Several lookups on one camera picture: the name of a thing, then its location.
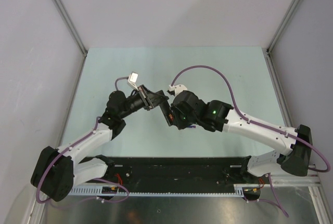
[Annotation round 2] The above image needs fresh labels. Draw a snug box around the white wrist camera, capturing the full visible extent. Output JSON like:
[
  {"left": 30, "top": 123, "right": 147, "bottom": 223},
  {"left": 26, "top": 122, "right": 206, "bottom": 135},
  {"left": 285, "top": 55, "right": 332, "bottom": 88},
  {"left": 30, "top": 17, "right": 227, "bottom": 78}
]
[
  {"left": 127, "top": 72, "right": 138, "bottom": 90},
  {"left": 167, "top": 84, "right": 188, "bottom": 97}
]

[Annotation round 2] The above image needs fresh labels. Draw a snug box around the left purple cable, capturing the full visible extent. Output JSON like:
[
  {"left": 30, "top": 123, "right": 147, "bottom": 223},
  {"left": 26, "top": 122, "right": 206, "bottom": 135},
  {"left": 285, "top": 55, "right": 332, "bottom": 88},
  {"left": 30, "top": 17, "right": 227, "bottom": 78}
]
[{"left": 35, "top": 77, "right": 131, "bottom": 205}]

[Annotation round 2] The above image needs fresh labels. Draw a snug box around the aluminium frame post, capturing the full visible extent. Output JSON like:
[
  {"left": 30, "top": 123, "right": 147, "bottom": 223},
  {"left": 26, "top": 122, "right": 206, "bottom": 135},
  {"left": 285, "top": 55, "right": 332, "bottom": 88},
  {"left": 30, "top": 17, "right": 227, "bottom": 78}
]
[
  {"left": 265, "top": 0, "right": 317, "bottom": 55},
  {"left": 39, "top": 0, "right": 88, "bottom": 56}
]

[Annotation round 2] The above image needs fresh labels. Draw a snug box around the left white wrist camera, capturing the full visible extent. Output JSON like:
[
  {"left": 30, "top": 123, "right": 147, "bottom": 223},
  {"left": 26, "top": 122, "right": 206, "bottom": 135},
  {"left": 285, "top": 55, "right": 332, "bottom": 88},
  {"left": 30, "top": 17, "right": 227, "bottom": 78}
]
[{"left": 127, "top": 72, "right": 138, "bottom": 90}]

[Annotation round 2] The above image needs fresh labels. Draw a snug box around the left aluminium frame post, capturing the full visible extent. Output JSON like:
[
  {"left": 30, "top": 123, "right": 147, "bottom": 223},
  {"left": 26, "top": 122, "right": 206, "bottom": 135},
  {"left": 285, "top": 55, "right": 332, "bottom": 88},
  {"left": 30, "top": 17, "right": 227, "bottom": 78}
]
[{"left": 39, "top": 0, "right": 88, "bottom": 56}]

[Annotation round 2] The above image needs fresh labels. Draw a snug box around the grey slotted cable duct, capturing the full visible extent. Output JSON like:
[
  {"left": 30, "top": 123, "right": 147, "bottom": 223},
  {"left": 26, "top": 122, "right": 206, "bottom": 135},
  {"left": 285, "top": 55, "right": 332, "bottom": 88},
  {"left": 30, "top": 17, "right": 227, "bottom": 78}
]
[{"left": 70, "top": 183, "right": 247, "bottom": 197}]

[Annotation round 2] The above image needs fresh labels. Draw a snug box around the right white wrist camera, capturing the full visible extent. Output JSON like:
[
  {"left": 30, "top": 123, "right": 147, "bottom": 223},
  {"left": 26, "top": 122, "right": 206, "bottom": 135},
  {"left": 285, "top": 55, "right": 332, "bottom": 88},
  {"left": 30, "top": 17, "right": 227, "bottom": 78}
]
[{"left": 167, "top": 84, "right": 188, "bottom": 97}]

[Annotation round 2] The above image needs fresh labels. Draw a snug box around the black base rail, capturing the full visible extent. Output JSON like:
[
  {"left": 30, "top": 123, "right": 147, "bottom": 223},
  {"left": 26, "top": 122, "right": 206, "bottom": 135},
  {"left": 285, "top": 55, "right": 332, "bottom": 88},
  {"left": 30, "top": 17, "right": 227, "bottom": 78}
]
[{"left": 102, "top": 157, "right": 259, "bottom": 194}]

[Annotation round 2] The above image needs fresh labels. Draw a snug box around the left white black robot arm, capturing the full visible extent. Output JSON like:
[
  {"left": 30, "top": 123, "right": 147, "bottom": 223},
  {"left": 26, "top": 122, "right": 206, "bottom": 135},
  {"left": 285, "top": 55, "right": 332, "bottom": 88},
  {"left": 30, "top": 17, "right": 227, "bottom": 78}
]
[{"left": 31, "top": 85, "right": 169, "bottom": 203}]

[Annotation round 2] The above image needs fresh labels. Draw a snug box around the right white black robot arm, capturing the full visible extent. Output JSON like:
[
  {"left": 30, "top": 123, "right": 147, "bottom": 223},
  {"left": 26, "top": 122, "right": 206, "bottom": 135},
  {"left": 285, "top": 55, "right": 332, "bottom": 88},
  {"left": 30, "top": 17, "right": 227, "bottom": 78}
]
[{"left": 170, "top": 90, "right": 312, "bottom": 183}]

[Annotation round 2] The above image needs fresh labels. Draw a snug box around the black remote control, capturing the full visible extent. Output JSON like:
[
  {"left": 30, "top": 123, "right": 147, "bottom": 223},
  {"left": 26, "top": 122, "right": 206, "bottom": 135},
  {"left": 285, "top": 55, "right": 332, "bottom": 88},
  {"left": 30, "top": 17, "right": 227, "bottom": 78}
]
[{"left": 156, "top": 90, "right": 173, "bottom": 126}]

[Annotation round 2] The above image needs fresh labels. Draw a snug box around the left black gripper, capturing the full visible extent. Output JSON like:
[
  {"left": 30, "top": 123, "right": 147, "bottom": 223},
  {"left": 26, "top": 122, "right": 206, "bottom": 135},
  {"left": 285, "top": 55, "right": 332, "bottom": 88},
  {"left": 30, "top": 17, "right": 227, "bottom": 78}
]
[{"left": 119, "top": 85, "right": 169, "bottom": 119}]

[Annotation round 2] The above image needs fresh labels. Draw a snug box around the right aluminium frame post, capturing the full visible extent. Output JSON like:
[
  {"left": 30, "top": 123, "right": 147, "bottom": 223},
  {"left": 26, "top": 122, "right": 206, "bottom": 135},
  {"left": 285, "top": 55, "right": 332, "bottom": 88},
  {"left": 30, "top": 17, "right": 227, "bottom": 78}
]
[{"left": 265, "top": 0, "right": 317, "bottom": 55}]

